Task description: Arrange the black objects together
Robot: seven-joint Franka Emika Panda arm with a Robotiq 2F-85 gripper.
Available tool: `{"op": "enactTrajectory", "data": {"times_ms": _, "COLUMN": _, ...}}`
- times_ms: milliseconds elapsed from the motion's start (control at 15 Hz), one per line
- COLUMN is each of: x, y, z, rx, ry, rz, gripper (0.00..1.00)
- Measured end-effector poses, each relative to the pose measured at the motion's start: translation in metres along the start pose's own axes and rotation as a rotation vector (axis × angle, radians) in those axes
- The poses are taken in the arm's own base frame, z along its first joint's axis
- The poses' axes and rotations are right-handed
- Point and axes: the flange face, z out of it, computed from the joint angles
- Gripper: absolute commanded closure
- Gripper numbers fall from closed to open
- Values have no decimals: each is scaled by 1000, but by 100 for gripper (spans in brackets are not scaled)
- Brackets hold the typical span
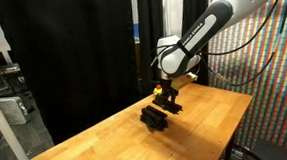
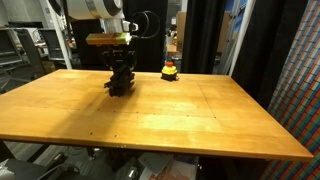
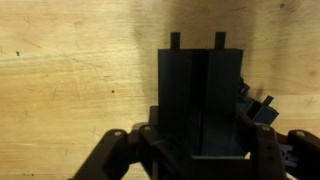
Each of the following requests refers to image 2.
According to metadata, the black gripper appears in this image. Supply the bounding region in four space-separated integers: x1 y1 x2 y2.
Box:
101 45 138 74

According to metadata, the yellow emergency stop button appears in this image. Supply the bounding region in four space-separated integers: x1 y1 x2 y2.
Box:
160 61 180 83

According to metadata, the brown cardboard box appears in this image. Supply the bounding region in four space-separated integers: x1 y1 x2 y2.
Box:
175 11 232 56

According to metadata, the white box orange print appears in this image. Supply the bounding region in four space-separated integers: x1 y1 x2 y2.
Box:
137 152 198 180

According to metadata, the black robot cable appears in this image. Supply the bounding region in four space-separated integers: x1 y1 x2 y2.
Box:
128 10 161 40

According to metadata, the white slanted post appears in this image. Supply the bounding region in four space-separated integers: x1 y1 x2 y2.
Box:
45 0 73 70

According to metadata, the white frame beam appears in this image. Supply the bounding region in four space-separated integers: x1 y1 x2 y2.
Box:
228 0 258 78

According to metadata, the multicoloured patterned wall panel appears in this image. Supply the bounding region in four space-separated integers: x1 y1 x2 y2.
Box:
259 0 320 180

